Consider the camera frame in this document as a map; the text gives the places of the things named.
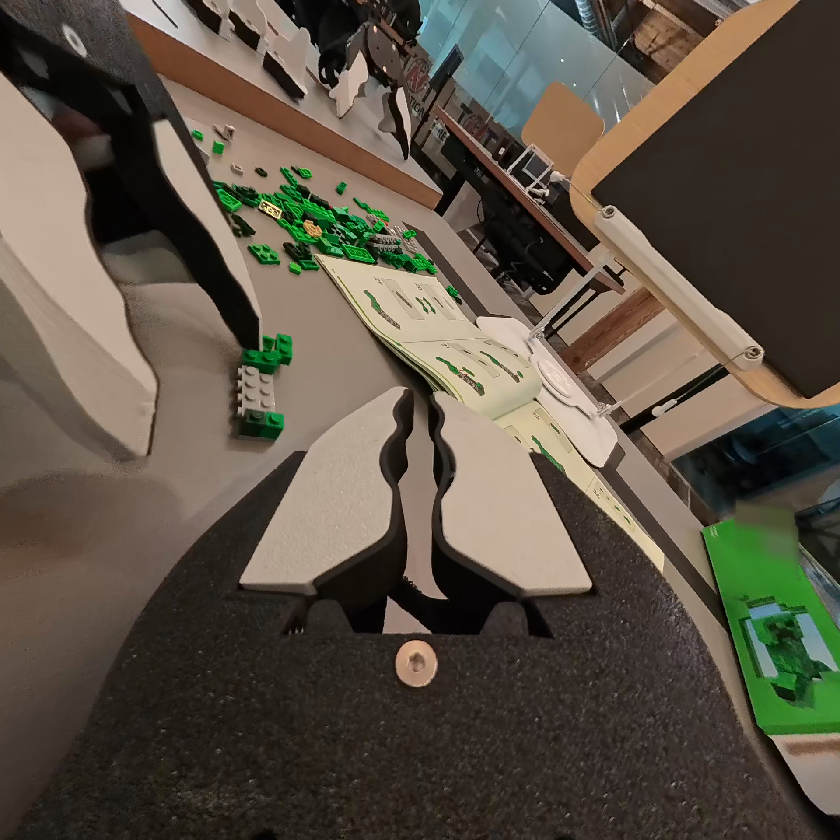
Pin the yellow round brick piece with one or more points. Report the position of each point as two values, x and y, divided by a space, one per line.
313 228

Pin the brown wooden table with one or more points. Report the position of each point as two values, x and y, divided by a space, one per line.
544 210

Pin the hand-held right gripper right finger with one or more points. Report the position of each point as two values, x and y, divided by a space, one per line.
512 518

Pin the black device with white plates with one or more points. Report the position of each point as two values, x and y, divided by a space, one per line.
380 52

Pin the green toy box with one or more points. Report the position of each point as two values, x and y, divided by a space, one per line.
761 623

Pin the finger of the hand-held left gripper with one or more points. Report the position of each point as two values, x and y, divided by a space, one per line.
197 190
59 295

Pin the pile of green bricks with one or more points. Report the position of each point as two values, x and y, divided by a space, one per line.
328 223

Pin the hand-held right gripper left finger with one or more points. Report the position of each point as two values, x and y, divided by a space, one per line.
328 512

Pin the grey and green brick assembly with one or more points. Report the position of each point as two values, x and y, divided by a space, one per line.
256 387

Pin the wood edged table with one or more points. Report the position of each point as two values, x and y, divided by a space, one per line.
275 115

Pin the white plates with black edges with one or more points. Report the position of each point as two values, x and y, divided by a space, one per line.
282 59

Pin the black panel with wooden rim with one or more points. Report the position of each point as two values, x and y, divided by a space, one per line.
722 197

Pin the brick instruction booklet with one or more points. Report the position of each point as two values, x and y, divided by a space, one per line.
426 308

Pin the white plastic bag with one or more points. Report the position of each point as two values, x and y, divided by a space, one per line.
577 407

